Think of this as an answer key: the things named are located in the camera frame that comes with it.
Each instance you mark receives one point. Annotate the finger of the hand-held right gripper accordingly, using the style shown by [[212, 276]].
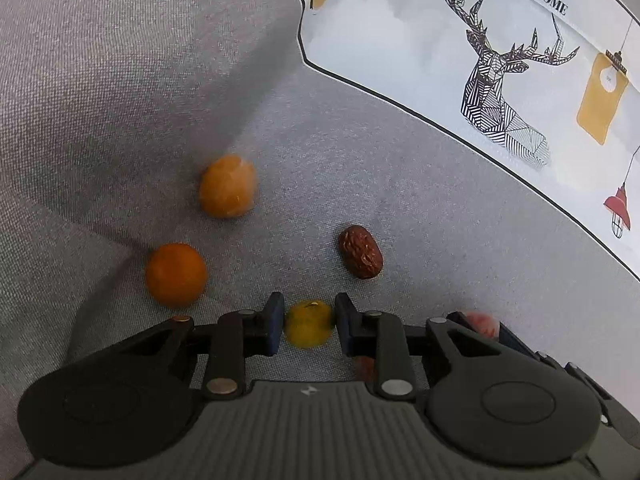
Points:
[[457, 316], [515, 342]]

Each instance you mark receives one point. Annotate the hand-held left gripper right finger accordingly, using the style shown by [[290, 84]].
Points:
[[345, 325]]

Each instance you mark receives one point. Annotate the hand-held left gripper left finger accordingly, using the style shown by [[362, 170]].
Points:
[[275, 325]]

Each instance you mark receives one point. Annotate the yellow green longan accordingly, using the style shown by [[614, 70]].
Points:
[[308, 329]]

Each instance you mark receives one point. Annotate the dried red date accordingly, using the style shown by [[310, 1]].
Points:
[[360, 251]]

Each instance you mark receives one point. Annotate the small bare orange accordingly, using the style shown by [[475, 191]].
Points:
[[176, 275]]

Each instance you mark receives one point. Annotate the small plastic orange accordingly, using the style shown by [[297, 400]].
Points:
[[227, 186]]

